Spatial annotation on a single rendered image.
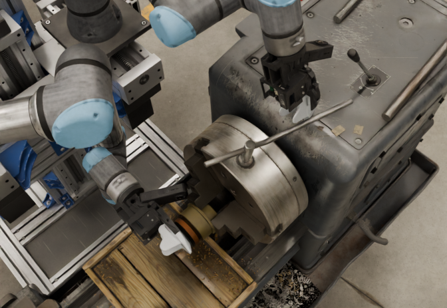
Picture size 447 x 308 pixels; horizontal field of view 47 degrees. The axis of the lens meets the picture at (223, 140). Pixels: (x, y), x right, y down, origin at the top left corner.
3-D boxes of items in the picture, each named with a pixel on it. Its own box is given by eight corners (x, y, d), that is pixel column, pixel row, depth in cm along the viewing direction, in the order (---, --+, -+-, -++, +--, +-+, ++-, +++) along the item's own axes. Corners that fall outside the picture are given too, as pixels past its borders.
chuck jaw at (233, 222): (242, 189, 123) (279, 220, 117) (244, 199, 127) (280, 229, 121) (209, 221, 119) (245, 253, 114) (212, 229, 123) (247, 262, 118)
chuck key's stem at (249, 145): (241, 170, 115) (247, 150, 104) (237, 162, 115) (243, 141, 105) (250, 167, 115) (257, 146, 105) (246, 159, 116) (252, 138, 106)
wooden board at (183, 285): (167, 198, 149) (166, 193, 145) (257, 287, 136) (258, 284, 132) (84, 271, 139) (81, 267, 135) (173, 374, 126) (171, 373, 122)
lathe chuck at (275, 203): (205, 154, 147) (210, 101, 118) (286, 233, 139) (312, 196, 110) (182, 174, 144) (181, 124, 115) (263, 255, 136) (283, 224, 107)
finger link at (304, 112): (289, 133, 108) (283, 102, 102) (307, 116, 110) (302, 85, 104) (300, 140, 106) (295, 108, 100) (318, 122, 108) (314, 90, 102)
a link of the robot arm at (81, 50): (50, 20, 107) (94, 137, 150) (48, 61, 102) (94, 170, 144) (106, 15, 108) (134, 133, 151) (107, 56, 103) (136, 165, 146)
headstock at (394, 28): (328, 31, 178) (350, -63, 144) (445, 113, 161) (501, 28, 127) (204, 136, 159) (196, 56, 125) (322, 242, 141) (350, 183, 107)
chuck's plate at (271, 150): (215, 146, 148) (221, 92, 119) (295, 224, 140) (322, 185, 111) (206, 154, 147) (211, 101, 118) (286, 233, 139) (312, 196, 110)
